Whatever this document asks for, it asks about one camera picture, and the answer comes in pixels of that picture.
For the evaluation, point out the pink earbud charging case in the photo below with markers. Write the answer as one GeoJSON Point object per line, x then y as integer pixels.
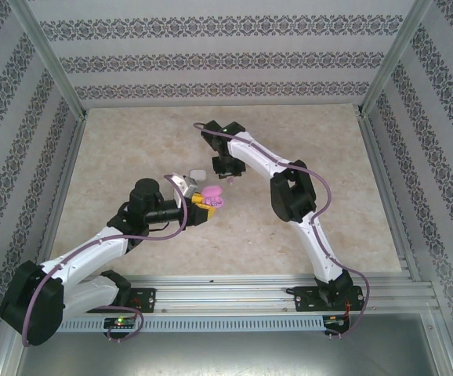
{"type": "Point", "coordinates": [212, 192]}

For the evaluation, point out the white earbud charging case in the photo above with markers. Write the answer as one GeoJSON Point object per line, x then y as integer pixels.
{"type": "Point", "coordinates": [198, 174]}

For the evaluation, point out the aluminium table side rail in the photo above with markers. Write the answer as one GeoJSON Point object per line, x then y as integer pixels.
{"type": "Point", "coordinates": [73, 168]}
{"type": "Point", "coordinates": [380, 168]}

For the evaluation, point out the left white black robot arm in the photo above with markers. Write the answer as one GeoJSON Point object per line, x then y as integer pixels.
{"type": "Point", "coordinates": [89, 250]}

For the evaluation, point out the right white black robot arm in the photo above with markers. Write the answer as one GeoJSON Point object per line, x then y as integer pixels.
{"type": "Point", "coordinates": [258, 154]}

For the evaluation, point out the grey metal tray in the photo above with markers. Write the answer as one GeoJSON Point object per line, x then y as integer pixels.
{"type": "Point", "coordinates": [226, 356]}

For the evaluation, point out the aluminium frame post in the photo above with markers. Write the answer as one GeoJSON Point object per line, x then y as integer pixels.
{"type": "Point", "coordinates": [52, 58]}
{"type": "Point", "coordinates": [392, 58]}

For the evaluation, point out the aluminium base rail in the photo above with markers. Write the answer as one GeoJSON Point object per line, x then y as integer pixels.
{"type": "Point", "coordinates": [226, 293]}

